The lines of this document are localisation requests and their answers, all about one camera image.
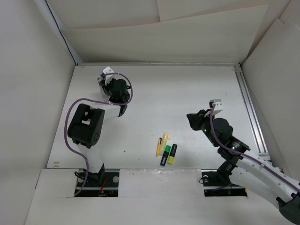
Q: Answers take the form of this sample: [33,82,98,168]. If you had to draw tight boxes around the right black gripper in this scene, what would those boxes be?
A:
[186,109,219,147]

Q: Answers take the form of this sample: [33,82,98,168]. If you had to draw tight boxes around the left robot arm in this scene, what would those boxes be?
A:
[64,78,132,186]

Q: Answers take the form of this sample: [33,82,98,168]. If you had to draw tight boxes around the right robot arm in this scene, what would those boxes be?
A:
[187,109,300,225]

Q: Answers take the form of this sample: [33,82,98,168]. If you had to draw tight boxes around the white compartment organizer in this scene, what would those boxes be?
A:
[97,76,109,102]

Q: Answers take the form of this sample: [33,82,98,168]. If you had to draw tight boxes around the pale yellow highlighter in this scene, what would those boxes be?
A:
[159,133,169,156]

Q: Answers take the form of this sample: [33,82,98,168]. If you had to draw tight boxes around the green black highlighter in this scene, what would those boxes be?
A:
[160,145,171,166]

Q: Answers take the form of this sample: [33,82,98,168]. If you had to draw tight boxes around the yellow black highlighter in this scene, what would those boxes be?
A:
[167,144,178,165]

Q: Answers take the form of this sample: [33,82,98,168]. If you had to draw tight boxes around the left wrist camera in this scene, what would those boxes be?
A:
[99,67,115,85]

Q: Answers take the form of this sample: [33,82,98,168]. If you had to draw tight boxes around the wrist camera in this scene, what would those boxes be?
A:
[99,67,115,85]
[209,99,223,116]

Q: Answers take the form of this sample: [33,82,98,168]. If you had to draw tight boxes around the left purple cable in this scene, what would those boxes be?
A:
[64,72,134,195]

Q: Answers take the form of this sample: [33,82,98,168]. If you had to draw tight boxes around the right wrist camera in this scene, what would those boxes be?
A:
[209,99,223,116]

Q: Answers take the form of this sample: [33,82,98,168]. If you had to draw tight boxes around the aluminium rail back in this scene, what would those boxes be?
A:
[78,62,240,67]

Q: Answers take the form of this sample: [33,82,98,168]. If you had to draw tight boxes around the aluminium rail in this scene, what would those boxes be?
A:
[78,62,240,67]
[233,64,272,165]

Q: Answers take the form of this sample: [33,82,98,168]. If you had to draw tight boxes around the aluminium rail right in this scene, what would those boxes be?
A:
[233,64,272,165]

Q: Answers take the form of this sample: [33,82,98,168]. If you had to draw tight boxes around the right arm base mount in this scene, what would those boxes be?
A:
[198,162,248,197]

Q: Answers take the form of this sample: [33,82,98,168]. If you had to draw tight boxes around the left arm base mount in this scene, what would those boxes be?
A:
[74,165,120,197]

